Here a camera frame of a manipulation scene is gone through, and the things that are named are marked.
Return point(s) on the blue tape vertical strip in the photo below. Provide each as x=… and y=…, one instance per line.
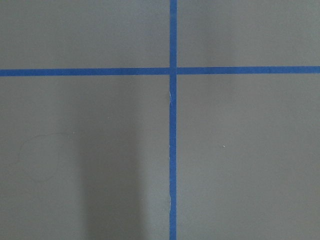
x=173, y=119

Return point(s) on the blue tape horizontal strip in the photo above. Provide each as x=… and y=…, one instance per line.
x=217, y=70

